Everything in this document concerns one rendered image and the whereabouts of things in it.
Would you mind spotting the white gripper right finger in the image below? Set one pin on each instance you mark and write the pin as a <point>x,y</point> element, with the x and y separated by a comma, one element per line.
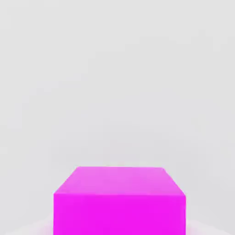
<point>198,229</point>

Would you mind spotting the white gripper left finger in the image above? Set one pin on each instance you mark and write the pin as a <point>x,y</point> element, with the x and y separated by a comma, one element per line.
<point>41,229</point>

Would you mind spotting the small magenta cube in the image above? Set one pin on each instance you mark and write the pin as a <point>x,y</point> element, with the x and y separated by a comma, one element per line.
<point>119,211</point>

